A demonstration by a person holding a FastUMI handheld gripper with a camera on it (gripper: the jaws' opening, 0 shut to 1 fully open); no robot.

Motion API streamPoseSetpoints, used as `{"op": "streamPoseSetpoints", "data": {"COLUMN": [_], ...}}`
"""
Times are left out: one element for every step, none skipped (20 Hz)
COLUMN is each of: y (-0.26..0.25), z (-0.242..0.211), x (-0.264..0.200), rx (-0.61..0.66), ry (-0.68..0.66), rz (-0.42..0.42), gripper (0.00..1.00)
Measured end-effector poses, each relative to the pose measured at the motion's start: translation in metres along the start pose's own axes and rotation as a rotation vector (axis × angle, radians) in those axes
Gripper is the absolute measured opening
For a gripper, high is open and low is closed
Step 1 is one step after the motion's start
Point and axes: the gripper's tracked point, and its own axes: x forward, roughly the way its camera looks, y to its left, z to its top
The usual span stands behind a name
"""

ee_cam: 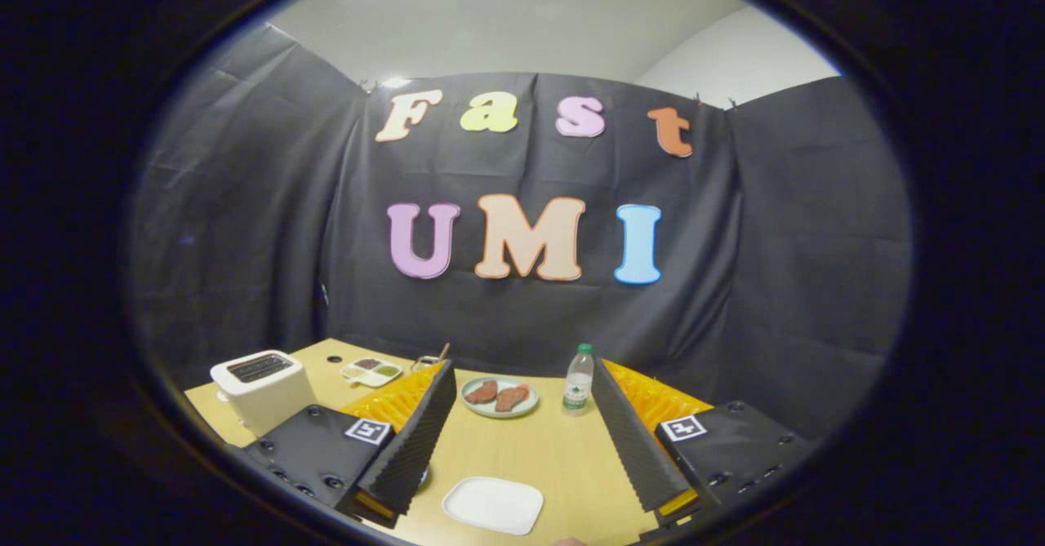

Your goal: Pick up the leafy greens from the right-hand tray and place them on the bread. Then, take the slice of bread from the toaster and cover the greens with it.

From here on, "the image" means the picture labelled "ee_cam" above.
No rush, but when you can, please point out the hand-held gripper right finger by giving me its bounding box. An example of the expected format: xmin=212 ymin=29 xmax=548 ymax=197
xmin=589 ymin=357 xmax=816 ymax=540

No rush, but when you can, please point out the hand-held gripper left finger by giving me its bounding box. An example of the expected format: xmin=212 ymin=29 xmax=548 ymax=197
xmin=242 ymin=358 xmax=458 ymax=530

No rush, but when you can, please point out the pale green plate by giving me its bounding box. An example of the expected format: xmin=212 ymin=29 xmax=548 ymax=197
xmin=460 ymin=375 xmax=540 ymax=419

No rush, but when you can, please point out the clear plastic water bottle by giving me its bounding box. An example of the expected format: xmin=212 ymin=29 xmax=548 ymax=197
xmin=563 ymin=344 xmax=595 ymax=413

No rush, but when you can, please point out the white divided seasoning tray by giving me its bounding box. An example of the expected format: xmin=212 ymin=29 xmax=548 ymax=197
xmin=340 ymin=357 xmax=404 ymax=388

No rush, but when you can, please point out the white square plate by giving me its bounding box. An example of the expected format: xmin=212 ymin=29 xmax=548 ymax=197
xmin=442 ymin=476 xmax=545 ymax=537

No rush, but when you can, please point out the white toaster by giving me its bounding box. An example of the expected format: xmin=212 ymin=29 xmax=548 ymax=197
xmin=210 ymin=350 xmax=318 ymax=438

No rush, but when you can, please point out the black backdrop cloth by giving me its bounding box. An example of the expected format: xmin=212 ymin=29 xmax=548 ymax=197
xmin=127 ymin=22 xmax=914 ymax=441

